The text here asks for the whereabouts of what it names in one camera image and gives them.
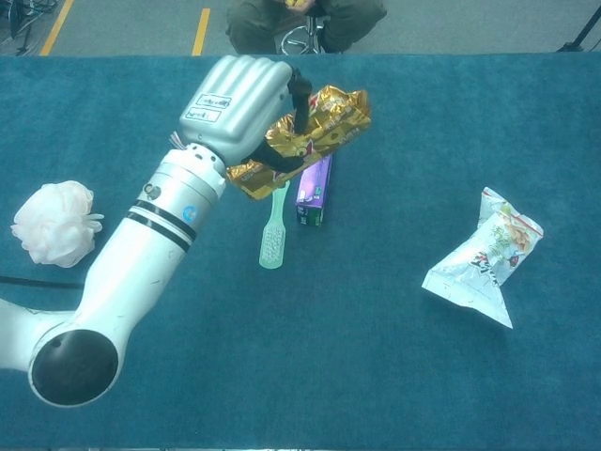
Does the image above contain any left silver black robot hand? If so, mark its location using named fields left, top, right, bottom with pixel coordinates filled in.
left=176, top=54, right=315, bottom=180

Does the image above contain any gold foil snack pack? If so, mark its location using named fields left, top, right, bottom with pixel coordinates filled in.
left=225, top=84, right=373, bottom=202

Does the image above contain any purple toothpaste box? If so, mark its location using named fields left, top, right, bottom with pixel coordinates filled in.
left=294, top=152, right=334, bottom=227

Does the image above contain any light green brush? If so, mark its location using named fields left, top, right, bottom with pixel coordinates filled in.
left=258, top=180, right=291, bottom=271

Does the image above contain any white bath loofah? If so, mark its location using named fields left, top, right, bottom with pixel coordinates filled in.
left=9, top=180, right=104, bottom=269

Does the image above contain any white and red snack bag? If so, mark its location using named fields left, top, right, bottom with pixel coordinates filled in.
left=421, top=186, right=545, bottom=330

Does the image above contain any seated person in green trousers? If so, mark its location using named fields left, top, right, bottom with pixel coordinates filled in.
left=224, top=0, right=389, bottom=55

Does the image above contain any chrome stool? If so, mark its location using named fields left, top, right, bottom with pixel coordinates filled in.
left=280, top=13, right=332, bottom=55

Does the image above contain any dark metal rack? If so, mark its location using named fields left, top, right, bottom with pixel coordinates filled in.
left=0, top=0, right=60, bottom=56

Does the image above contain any teal table cloth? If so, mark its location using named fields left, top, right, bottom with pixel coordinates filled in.
left=0, top=53, right=601, bottom=450

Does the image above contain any black tripod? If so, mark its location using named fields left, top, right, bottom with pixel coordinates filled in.
left=556, top=4, right=601, bottom=53

